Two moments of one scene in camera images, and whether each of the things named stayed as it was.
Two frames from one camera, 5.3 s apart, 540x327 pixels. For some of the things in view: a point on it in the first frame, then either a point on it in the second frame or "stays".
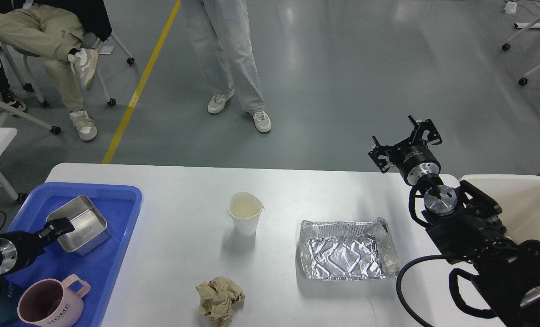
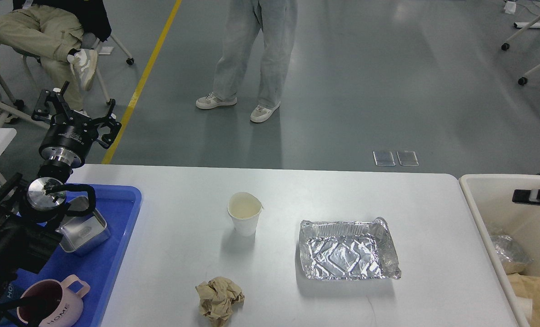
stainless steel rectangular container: x=91 y=229 stays
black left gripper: x=18 y=250 → x=70 y=136
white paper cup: x=245 y=208 stays
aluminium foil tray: x=347 y=250 stays
